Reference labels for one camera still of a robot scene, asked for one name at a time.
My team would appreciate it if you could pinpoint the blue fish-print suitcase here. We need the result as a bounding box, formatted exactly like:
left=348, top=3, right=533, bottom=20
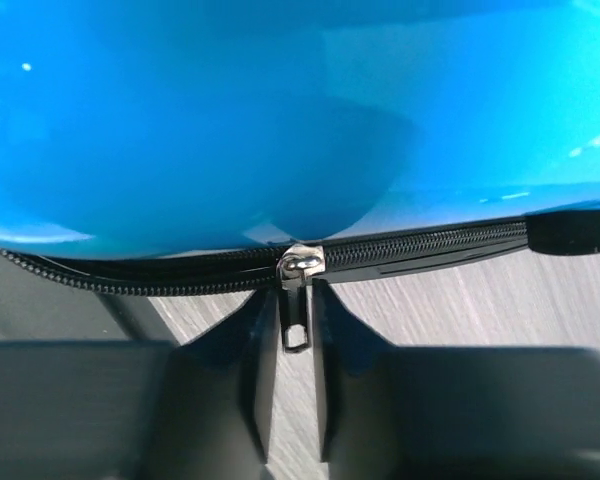
left=0, top=1, right=600, bottom=327

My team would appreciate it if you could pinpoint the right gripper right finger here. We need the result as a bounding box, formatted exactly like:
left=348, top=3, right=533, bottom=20
left=313, top=281, right=480, bottom=479

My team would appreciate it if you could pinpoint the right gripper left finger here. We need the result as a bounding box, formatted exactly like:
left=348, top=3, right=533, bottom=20
left=144, top=290, right=278, bottom=479

